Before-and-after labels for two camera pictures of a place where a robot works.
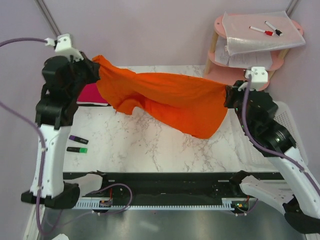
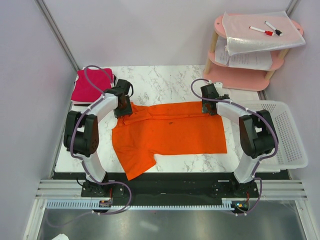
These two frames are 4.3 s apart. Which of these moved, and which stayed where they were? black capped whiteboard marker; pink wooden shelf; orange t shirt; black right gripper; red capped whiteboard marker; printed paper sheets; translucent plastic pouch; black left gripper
Moved: black right gripper; orange t shirt; black left gripper
Stayed: pink wooden shelf; translucent plastic pouch; red capped whiteboard marker; printed paper sheets; black capped whiteboard marker
